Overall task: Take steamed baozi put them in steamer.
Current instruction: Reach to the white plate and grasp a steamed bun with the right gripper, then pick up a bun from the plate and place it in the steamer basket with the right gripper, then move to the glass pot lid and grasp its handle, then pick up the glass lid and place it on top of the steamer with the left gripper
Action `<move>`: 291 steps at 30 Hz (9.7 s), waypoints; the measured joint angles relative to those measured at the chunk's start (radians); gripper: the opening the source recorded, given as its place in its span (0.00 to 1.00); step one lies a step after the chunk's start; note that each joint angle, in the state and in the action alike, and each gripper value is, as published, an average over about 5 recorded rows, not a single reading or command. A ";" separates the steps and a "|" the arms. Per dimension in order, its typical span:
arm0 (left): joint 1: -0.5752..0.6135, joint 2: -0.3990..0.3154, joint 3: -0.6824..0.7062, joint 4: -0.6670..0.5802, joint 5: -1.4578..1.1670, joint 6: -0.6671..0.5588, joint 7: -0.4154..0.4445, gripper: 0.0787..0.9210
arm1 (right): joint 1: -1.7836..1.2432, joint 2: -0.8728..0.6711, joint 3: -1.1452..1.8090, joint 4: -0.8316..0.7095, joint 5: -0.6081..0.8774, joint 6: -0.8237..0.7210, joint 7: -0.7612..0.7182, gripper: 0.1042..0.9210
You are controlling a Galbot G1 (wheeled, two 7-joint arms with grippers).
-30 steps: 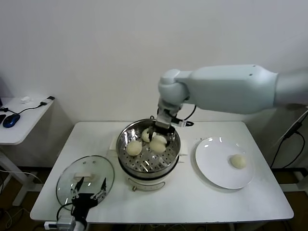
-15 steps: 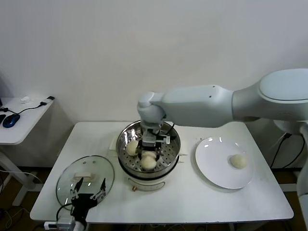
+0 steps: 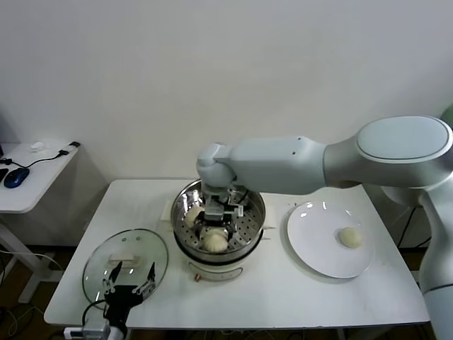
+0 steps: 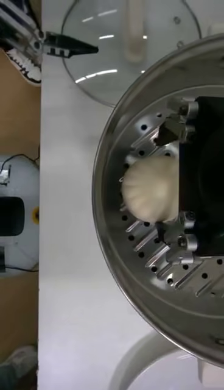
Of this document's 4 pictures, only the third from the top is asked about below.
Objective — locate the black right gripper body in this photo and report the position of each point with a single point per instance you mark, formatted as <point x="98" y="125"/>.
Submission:
<point x="215" y="209"/>

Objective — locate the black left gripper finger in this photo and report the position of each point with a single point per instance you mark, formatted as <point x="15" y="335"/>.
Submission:
<point x="110" y="283"/>
<point x="148" y="282"/>

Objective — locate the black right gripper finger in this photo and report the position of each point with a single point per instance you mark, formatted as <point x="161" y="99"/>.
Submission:
<point x="199" y="227"/>
<point x="230" y="232"/>

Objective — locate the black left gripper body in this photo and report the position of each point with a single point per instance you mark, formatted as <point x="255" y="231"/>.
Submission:
<point x="120" y="301"/>

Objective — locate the white steamed baozi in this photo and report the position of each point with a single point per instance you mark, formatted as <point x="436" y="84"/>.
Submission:
<point x="214" y="244"/>
<point x="349" y="237"/>
<point x="193" y="214"/>

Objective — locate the round glass pot lid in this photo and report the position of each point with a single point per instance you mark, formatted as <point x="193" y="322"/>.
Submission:
<point x="145" y="248"/>

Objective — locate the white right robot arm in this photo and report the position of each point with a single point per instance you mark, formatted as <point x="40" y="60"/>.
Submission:
<point x="283" y="163"/>

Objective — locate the perforated steel steamer basket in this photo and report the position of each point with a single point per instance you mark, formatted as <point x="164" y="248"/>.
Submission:
<point x="255" y="212"/>

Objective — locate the white electric cooker base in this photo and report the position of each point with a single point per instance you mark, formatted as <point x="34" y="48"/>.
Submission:
<point x="216" y="271"/>

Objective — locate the white round plate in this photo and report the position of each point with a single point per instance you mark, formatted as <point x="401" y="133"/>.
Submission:
<point x="311" y="233"/>

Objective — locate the white side desk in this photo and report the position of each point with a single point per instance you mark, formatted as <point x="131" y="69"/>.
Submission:
<point x="39" y="180"/>

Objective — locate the blue computer mouse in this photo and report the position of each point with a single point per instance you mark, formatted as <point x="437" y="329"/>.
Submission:
<point x="16" y="178"/>

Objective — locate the white adapter with black end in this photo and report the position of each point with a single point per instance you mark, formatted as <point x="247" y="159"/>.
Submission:
<point x="72" y="146"/>

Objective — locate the small white desk object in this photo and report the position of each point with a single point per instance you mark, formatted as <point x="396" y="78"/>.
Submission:
<point x="37" y="146"/>

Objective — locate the pale green appliance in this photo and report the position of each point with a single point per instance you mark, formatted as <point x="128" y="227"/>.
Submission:
<point x="448" y="113"/>

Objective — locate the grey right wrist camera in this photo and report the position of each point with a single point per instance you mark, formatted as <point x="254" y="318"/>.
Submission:
<point x="236" y="209"/>

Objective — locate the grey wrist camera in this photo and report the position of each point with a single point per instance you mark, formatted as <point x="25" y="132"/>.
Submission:
<point x="236" y="209"/>
<point x="95" y="328"/>

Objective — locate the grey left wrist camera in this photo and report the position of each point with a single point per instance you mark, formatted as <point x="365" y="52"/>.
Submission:
<point x="95" y="328"/>

